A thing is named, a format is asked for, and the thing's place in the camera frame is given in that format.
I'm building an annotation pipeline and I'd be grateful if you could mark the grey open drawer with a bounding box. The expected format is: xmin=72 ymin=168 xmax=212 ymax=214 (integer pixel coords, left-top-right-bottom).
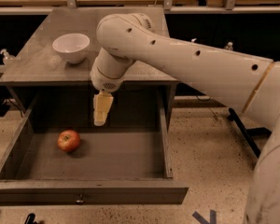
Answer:
xmin=0 ymin=93 xmax=188 ymax=205

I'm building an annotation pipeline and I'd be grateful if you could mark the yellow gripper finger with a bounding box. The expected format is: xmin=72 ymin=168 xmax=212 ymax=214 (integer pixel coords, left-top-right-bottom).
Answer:
xmin=93 ymin=91 xmax=113 ymax=126

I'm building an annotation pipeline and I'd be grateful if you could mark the clear pump sanitizer bottle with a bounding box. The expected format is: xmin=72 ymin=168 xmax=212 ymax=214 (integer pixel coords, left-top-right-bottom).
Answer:
xmin=0 ymin=49 xmax=15 ymax=66

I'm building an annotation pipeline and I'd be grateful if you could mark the white ceramic bowl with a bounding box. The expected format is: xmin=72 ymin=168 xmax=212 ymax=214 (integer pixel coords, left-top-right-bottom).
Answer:
xmin=52 ymin=34 xmax=90 ymax=63

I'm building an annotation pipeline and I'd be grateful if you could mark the metal drawer knob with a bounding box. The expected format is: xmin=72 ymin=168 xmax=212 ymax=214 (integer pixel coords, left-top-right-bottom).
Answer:
xmin=76 ymin=194 xmax=85 ymax=205

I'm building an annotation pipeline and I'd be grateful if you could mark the grey cabinet counter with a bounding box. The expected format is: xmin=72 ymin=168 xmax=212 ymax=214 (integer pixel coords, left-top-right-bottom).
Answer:
xmin=0 ymin=7 xmax=177 ymax=133

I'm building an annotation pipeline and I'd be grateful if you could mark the black stand leg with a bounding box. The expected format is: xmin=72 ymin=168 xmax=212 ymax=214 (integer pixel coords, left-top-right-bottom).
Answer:
xmin=228 ymin=108 xmax=271 ymax=158

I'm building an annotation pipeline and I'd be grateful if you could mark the red apple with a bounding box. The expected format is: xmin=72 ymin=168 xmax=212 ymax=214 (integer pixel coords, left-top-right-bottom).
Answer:
xmin=57 ymin=130 xmax=80 ymax=153

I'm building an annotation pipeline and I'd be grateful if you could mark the clear water bottle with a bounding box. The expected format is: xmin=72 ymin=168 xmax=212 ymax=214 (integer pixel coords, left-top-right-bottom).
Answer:
xmin=225 ymin=42 xmax=233 ymax=50

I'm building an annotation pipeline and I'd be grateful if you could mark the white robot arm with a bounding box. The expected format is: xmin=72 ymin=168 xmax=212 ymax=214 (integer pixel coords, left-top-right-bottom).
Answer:
xmin=91 ymin=13 xmax=280 ymax=224

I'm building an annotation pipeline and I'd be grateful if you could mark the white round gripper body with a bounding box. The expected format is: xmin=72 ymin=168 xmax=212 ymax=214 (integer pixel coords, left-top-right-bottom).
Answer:
xmin=90 ymin=49 xmax=134 ymax=93

